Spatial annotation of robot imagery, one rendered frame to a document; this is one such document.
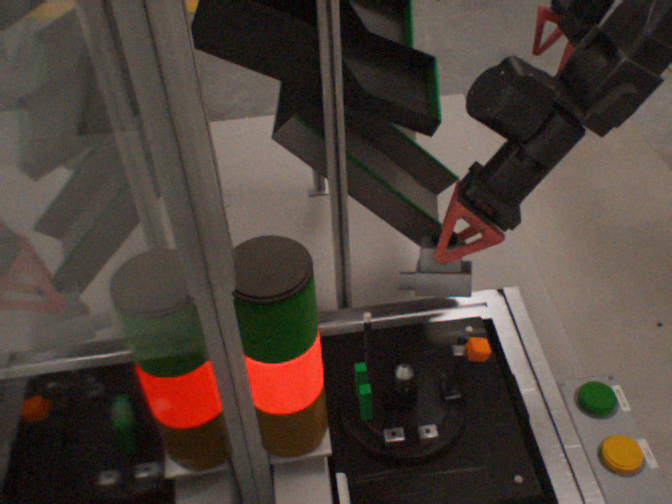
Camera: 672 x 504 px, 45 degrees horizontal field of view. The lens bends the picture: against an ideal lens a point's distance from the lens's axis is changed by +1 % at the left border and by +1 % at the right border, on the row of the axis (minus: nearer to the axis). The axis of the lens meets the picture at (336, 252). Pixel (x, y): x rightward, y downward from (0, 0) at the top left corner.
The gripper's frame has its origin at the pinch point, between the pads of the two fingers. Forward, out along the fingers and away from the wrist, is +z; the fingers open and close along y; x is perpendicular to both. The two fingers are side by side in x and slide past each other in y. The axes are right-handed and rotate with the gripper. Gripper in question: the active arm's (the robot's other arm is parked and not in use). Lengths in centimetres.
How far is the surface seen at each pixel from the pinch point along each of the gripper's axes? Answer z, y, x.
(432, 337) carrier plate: 9.8, -0.2, 6.3
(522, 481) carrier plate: 9.3, 15.7, 19.0
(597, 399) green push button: 1.0, 5.5, 22.9
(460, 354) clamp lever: 3.8, 12.2, 6.2
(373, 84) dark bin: -8.7, -4.3, -17.8
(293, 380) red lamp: -3.4, 46.2, -10.7
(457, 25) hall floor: 8, -266, -6
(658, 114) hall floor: -17, -214, 68
